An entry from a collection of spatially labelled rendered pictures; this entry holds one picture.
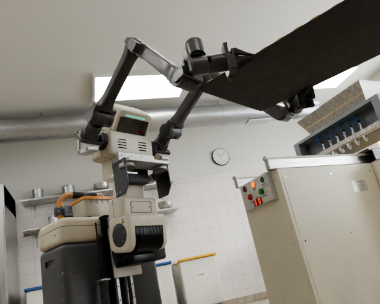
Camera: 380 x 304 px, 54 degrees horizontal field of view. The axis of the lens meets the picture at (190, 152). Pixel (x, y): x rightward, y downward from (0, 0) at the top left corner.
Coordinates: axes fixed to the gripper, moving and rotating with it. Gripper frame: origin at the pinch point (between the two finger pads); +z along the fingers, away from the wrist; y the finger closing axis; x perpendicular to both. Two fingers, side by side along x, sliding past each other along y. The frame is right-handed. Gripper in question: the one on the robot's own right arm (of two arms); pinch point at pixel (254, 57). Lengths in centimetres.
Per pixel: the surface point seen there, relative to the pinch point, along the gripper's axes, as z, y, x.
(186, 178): -8, 99, 504
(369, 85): 95, 29, 100
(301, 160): 36, -13, 83
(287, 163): 26, -15, 78
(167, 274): -59, -47, 420
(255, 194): 9, -26, 88
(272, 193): 15, -29, 77
